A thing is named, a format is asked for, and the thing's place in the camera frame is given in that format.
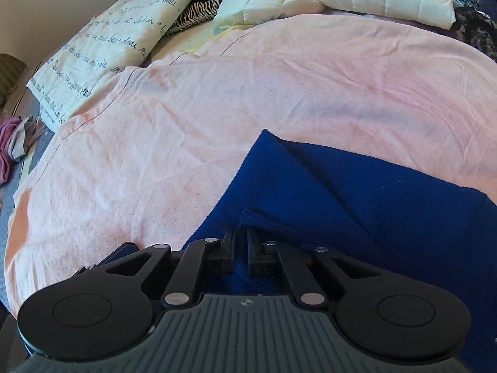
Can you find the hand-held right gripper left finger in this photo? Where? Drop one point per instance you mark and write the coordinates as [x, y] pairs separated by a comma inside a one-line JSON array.
[[229, 250]]

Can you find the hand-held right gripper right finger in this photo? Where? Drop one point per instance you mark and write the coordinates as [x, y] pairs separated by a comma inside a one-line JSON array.
[[253, 250]]

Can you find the blue knit sweater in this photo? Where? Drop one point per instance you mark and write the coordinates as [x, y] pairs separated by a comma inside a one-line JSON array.
[[349, 202]]

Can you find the grey cloth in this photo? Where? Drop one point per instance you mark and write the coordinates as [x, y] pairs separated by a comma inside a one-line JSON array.
[[23, 136]]

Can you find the zebra print cloth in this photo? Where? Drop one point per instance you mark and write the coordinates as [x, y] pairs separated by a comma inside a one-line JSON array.
[[190, 17]]

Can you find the white pillow with script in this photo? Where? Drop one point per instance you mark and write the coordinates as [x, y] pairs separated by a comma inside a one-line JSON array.
[[116, 39]]

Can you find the purple cloth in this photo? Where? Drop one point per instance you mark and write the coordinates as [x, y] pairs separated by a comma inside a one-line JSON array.
[[7, 140]]

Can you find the olive cushion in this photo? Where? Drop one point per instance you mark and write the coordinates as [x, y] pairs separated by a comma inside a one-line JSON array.
[[9, 72]]

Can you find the dark mottled fur garment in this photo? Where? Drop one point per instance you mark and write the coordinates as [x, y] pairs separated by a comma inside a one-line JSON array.
[[479, 35]]

